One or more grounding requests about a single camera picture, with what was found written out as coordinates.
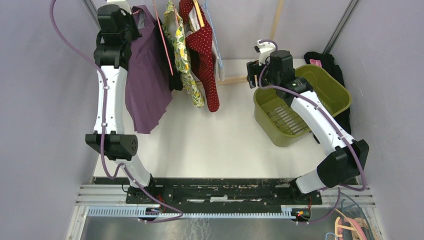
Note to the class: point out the black skirt on rack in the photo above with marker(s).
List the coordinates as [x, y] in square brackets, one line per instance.
[174, 82]

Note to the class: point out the right aluminium frame post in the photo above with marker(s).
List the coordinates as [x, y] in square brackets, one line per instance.
[348, 12]

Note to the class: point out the left aluminium frame post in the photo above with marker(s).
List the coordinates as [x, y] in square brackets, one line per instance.
[92, 11]

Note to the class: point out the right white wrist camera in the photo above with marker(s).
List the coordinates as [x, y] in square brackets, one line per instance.
[265, 47]

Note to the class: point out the white slotted cable duct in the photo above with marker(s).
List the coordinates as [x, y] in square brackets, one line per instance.
[145, 212]

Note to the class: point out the pile of spare hangers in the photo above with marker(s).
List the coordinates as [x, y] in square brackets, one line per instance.
[351, 223]

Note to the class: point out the red polka dot skirt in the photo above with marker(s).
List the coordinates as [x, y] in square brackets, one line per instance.
[200, 42]

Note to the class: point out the wooden clothes rack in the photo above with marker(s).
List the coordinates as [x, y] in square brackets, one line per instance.
[238, 25]

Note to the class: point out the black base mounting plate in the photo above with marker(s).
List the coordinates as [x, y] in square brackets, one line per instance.
[229, 195]

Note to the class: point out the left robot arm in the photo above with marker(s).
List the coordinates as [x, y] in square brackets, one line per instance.
[112, 55]

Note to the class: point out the olive green plastic basket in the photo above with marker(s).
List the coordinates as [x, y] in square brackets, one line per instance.
[286, 122]

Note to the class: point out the blue wire hanger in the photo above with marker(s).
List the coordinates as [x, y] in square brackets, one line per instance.
[215, 40]

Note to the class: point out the lemon print skirt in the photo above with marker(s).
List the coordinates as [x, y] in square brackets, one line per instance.
[173, 27]

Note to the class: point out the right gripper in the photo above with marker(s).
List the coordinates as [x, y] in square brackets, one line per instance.
[253, 68]

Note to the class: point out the purple pleated skirt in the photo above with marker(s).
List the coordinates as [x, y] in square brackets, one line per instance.
[147, 92]

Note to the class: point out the aluminium frame post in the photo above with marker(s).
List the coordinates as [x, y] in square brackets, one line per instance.
[348, 12]
[92, 11]

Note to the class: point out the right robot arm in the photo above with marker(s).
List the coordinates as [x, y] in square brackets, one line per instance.
[345, 157]

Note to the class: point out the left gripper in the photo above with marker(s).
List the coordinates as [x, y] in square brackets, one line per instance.
[127, 16]

